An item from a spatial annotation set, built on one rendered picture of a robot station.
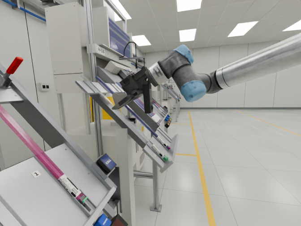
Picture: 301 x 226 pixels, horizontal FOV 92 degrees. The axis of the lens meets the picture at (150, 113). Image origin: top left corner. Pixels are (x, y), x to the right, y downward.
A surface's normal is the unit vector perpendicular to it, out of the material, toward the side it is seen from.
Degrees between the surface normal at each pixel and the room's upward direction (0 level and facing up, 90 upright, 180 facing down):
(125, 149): 90
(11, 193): 45
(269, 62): 110
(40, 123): 90
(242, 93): 90
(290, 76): 90
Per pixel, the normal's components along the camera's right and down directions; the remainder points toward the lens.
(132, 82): -0.24, 0.15
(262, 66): -0.65, 0.45
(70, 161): 0.67, -0.69
